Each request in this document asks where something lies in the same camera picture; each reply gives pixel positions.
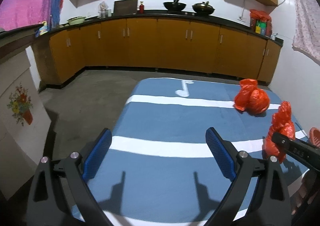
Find red plastic bag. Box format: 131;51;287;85
233;78;270;115
262;101;295;164

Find lower orange kitchen cabinets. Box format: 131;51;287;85
32;13;283;87

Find red plastic waste basket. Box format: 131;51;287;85
309;127;320;148

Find white cabinet with flower picture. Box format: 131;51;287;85
1;51;51;199

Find pink floral hanging cloth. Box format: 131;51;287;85
292;0;319;63

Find white cup on counter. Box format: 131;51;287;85
270;33;278;41

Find red bag of groceries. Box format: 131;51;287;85
250;9;272;37

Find green pot on counter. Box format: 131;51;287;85
67;16;86;25

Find black wok with lid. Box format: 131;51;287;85
192;1;215;16

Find clear jar on counter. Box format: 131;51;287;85
98;2;112;19

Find dark cutting board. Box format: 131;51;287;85
113;0;138;16

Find purple blue hanging cloth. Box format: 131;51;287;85
1;0;63;30

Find black wok left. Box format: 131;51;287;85
163;0;186;12

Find red bottle on counter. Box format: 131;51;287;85
139;1;144;14

